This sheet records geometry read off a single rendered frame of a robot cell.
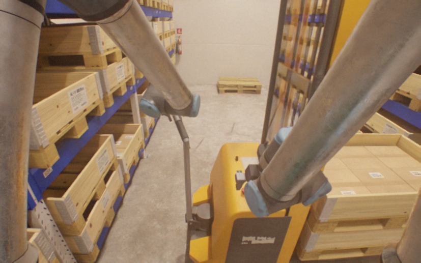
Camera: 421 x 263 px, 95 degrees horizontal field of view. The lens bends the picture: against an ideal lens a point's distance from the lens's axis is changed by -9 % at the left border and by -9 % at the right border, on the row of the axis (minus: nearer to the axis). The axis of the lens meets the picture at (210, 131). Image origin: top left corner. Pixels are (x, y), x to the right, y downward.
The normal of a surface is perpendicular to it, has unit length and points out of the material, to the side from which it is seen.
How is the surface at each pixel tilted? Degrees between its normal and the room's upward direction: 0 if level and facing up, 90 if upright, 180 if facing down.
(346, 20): 90
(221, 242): 90
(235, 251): 90
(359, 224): 0
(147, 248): 0
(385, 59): 102
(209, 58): 90
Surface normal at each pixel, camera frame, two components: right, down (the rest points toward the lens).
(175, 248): 0.02, -0.88
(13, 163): 0.99, 0.14
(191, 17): 0.02, 0.47
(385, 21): -0.87, 0.26
